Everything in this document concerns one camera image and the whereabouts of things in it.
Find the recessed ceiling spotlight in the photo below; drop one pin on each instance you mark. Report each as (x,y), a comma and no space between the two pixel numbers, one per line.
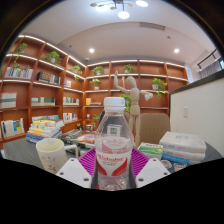
(176,50)
(91,50)

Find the white wall switch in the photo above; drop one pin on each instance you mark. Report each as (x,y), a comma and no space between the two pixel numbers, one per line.
(185,112)

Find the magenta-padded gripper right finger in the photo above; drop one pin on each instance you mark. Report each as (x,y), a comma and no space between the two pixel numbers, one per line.
(151,172)

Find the small green and white box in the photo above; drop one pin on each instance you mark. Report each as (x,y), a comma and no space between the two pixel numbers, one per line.
(150,150)

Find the wooden shelf unit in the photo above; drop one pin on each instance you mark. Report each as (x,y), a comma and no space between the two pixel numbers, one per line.
(50,96)

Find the clear plastic water bottle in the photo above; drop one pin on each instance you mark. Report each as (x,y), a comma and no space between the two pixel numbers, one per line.
(114,156)

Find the blue colourful packet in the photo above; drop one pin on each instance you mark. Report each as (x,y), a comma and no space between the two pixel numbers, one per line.
(175,161)

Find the flat orange-covered book pile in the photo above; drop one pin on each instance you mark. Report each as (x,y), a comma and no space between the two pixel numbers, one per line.
(81,137)

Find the grey curtain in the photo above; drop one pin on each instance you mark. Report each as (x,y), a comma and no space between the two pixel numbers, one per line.
(211,69)

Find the stack of colourful books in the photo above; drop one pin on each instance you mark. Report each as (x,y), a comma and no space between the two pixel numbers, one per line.
(43,130)

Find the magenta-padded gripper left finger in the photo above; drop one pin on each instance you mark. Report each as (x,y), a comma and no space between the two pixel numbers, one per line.
(73,172)

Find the cream ceramic mug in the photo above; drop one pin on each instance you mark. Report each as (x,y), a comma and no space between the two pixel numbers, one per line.
(50,155)

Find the ceiling air vent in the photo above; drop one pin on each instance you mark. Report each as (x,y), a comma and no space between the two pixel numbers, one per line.
(152,26)

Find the wooden artist mannequin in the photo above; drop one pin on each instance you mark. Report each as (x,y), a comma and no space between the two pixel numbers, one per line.
(134,96)

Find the ceiling chandelier lamp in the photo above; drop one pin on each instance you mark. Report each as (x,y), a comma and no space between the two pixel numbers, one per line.
(123,14)

